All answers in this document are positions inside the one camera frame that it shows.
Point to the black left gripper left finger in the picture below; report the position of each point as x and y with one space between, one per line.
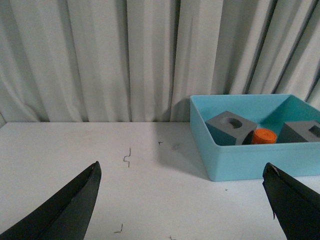
64 216

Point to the orange cylinder part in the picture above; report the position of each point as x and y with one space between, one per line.
263 136

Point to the gray cube with rectangular hole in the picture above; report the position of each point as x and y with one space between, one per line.
299 132

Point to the white pleated curtain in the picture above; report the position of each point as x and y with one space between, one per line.
141 60

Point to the light blue plastic box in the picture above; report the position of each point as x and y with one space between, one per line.
245 162

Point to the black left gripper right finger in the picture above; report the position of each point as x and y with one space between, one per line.
296 206

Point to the gray cube with round hole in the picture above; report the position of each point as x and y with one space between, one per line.
229 129

